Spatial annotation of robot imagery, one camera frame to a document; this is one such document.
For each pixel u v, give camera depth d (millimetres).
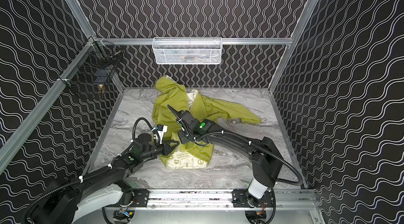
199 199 763
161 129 748
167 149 716
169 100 1061
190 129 606
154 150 702
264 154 418
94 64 969
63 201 412
